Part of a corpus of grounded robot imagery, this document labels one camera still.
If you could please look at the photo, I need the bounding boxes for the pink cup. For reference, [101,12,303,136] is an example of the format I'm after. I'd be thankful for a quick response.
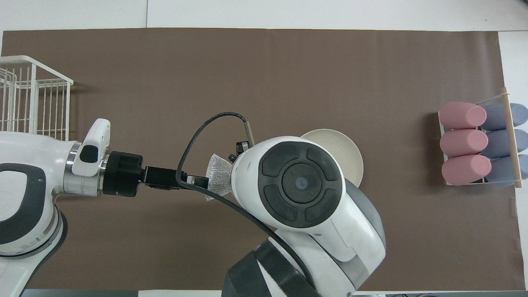
[441,155,493,186]
[440,129,489,158]
[438,102,488,129]

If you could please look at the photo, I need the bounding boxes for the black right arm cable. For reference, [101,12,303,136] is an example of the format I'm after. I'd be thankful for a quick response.
[176,111,316,289]

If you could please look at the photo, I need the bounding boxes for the round cream plate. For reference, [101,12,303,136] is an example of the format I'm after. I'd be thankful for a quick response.
[300,129,364,189]

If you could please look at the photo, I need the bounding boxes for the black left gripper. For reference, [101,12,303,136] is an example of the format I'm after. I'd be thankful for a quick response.
[142,166,209,191]

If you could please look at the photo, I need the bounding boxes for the brown table mat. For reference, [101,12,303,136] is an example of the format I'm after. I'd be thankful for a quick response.
[0,27,526,291]

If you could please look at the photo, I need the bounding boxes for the white wire dish rack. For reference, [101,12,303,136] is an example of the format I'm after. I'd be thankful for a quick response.
[0,55,74,141]

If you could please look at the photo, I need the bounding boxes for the blue cup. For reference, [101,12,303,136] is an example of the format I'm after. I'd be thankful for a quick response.
[486,154,528,188]
[482,130,528,159]
[481,103,528,131]

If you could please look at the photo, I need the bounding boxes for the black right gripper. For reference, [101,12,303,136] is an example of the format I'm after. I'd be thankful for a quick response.
[228,141,250,162]

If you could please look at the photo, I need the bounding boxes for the cup rack with wooden rod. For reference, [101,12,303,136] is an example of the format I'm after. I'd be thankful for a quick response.
[437,87,528,189]

